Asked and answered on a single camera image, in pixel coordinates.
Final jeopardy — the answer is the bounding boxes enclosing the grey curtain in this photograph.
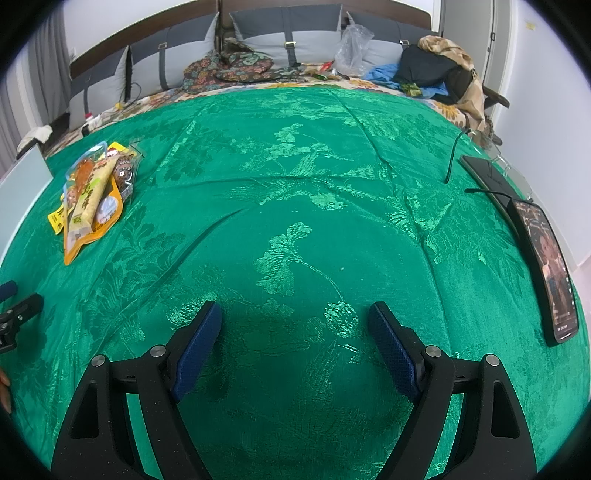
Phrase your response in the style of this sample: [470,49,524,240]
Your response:
[0,18,75,153]

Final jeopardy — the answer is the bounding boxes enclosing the grey pillow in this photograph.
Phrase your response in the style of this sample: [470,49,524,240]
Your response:
[229,4,345,65]
[69,46,130,132]
[346,11,432,75]
[130,13,220,90]

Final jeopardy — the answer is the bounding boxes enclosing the white yellow stick snack packet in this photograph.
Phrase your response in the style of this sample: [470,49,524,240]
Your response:
[67,157,122,247]

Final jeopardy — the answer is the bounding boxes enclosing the dark floral cloth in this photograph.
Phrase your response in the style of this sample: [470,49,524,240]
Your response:
[182,38,305,95]

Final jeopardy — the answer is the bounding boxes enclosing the black smartphone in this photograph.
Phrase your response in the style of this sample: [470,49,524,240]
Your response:
[507,198,580,348]

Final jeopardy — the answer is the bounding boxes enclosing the black chair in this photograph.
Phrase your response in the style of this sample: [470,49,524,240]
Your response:
[482,85,511,109]

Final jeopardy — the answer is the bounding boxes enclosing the grey pillows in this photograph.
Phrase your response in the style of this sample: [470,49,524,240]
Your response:
[69,0,432,81]

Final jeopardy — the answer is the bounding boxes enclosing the clear plastic bag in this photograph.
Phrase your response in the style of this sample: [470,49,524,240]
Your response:
[333,24,376,77]

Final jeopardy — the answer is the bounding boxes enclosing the orange-yellow snack packet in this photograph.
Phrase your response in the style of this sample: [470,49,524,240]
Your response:
[64,182,124,267]

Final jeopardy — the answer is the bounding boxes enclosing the black cable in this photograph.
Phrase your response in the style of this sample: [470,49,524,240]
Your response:
[444,129,474,184]

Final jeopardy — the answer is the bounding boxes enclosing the white cloth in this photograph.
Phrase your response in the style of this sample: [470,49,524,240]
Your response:
[16,124,54,155]

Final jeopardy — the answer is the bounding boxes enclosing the yellow chicken feet packet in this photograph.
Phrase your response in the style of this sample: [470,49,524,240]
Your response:
[48,205,68,235]

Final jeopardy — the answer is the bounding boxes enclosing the blue cloth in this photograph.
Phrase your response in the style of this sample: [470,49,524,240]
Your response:
[365,64,448,99]

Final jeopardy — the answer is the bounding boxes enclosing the clear phone stand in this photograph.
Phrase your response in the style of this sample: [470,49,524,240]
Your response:
[485,138,536,204]

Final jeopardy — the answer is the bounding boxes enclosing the black clothing pile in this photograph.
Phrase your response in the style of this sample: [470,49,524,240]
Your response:
[394,46,472,104]

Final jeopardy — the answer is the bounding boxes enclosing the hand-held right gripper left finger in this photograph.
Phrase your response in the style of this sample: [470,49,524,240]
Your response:
[51,300,223,480]

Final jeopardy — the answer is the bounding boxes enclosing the clear orange chicken leg packet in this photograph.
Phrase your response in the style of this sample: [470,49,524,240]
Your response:
[62,142,109,204]

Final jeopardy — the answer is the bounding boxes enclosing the white flat panel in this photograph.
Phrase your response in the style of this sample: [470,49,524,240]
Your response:
[0,147,55,264]

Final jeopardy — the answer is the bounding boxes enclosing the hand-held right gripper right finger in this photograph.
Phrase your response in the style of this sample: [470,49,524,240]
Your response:
[368,300,539,480]

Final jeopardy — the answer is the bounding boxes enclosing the green patterned cloth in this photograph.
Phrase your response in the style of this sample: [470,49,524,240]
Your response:
[0,88,578,480]

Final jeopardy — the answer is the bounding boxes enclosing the black slim device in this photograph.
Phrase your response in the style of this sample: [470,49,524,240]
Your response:
[460,154,514,206]

